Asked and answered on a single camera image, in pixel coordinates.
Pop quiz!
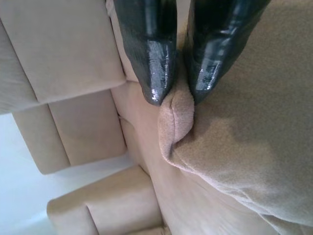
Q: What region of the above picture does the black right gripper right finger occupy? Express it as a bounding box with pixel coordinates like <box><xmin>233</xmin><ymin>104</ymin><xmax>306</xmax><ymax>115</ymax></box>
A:
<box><xmin>185</xmin><ymin>0</ymin><xmax>271</xmax><ymax>105</ymax></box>

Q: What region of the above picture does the beige fabric sofa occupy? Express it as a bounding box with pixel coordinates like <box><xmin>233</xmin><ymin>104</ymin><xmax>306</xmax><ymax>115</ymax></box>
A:
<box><xmin>0</xmin><ymin>0</ymin><xmax>313</xmax><ymax>235</ymax></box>

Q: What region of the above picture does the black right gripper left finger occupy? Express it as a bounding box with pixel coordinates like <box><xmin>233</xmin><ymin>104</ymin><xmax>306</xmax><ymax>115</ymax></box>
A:
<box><xmin>114</xmin><ymin>0</ymin><xmax>179</xmax><ymax>107</ymax></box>

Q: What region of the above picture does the beige fabric pillow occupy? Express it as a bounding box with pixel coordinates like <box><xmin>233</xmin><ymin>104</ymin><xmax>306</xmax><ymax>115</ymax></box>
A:
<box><xmin>158</xmin><ymin>0</ymin><xmax>313</xmax><ymax>229</ymax></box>

